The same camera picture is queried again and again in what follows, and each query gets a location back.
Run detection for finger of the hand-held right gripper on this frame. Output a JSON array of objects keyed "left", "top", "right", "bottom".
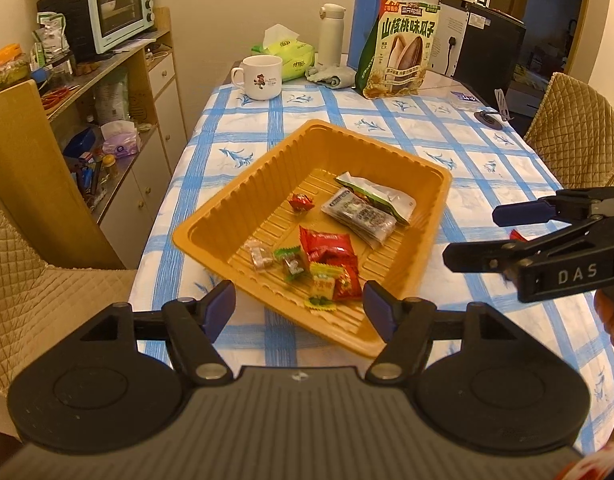
[
  {"left": 443, "top": 227, "right": 543, "bottom": 281},
  {"left": 492, "top": 186, "right": 614, "bottom": 227}
]

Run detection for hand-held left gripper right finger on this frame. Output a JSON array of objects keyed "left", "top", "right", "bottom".
[{"left": 362, "top": 280, "right": 529, "bottom": 385}]

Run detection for white insulated bottle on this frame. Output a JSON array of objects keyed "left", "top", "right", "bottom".
[{"left": 319, "top": 3, "right": 346, "bottom": 67}]

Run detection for red snack packet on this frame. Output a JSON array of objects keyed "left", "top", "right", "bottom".
[
  {"left": 332, "top": 255, "right": 363, "bottom": 302},
  {"left": 299, "top": 225, "right": 356, "bottom": 263}
]

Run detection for wooden storage cabinet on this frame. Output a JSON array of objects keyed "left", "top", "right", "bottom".
[{"left": 27, "top": 7, "right": 189, "bottom": 271}]

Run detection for green sunflower seed bag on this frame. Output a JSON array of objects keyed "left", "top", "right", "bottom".
[{"left": 355, "top": 0, "right": 440, "bottom": 100}]

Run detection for purple tissue pack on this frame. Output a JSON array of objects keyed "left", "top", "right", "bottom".
[{"left": 101, "top": 120, "right": 140, "bottom": 157}]

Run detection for pale candy with green ends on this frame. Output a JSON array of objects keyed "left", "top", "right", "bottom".
[{"left": 307, "top": 261, "right": 344, "bottom": 311}]

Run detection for blue plastic container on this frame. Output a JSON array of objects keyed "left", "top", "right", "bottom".
[{"left": 63, "top": 127, "right": 98, "bottom": 158}]

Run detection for clear candy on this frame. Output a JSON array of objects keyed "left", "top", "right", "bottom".
[{"left": 244, "top": 240, "right": 274, "bottom": 273}]

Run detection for mint green toaster oven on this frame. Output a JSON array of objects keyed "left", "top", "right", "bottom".
[{"left": 86, "top": 0, "right": 157, "bottom": 55}]

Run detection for quilted beige chair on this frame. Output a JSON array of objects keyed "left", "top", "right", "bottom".
[
  {"left": 523, "top": 72, "right": 614, "bottom": 192},
  {"left": 0, "top": 195, "right": 140, "bottom": 401}
]

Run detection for green and white snack packet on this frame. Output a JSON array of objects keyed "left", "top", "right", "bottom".
[{"left": 335, "top": 171, "right": 417, "bottom": 226}]

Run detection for grey and black snack packet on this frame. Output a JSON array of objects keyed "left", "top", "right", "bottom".
[{"left": 321, "top": 187, "right": 398, "bottom": 250}]

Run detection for glass jar with orange lid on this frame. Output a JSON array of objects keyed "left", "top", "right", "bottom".
[{"left": 0, "top": 44, "right": 32, "bottom": 96}]

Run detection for blue thermos jug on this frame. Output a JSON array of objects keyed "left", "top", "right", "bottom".
[{"left": 356, "top": 0, "right": 407, "bottom": 71}]

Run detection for green tissue pack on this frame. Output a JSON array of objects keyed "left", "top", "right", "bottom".
[{"left": 251, "top": 24, "right": 315, "bottom": 82}]

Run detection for wooden board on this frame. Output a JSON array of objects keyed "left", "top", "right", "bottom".
[{"left": 0, "top": 80, "right": 125, "bottom": 270}]

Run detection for white and green bag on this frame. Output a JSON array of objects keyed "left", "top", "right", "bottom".
[{"left": 32, "top": 12, "right": 70, "bottom": 66}]

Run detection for white mug with cartoon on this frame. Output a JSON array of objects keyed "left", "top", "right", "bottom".
[{"left": 230, "top": 55, "right": 284, "bottom": 101}]

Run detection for orange plastic tray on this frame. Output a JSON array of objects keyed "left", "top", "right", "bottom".
[{"left": 172, "top": 119, "right": 453, "bottom": 359}]

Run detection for grey cloth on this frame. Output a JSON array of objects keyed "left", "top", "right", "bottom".
[{"left": 306, "top": 62, "right": 360, "bottom": 90}]

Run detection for blue checked tablecloth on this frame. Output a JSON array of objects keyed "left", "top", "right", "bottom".
[{"left": 128, "top": 80, "right": 614, "bottom": 456}]

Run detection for white box with plug picture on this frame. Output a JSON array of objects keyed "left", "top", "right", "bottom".
[{"left": 434, "top": 0, "right": 468, "bottom": 78}]

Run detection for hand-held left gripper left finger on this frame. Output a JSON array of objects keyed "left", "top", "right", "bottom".
[{"left": 79, "top": 280, "right": 237, "bottom": 386}]

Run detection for red scissors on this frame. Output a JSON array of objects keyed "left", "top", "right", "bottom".
[{"left": 41, "top": 86, "right": 70, "bottom": 111}]

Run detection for black box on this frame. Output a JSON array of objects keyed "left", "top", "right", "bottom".
[{"left": 454, "top": 1, "right": 527, "bottom": 108}]

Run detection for metal phone stand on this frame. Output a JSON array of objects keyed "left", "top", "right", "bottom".
[{"left": 494, "top": 88, "right": 515, "bottom": 122}]

